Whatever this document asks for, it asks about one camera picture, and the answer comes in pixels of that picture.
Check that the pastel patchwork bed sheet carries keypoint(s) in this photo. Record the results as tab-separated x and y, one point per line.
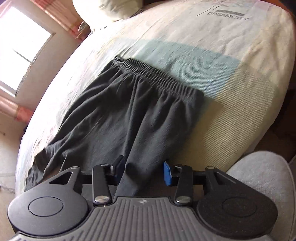
240	54

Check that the window with white frame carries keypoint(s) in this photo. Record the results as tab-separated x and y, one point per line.
22	41

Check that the grey upholstered seat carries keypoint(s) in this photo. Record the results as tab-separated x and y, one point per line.
270	174

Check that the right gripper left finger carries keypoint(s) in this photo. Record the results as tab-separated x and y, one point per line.
104	175

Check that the cream printed pillow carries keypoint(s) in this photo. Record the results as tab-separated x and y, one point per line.
98	11

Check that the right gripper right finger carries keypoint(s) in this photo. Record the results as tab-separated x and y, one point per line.
180	176

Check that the dark grey trousers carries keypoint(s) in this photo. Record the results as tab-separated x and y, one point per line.
132	110

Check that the pink checked right curtain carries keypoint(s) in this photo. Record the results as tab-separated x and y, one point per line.
64	13

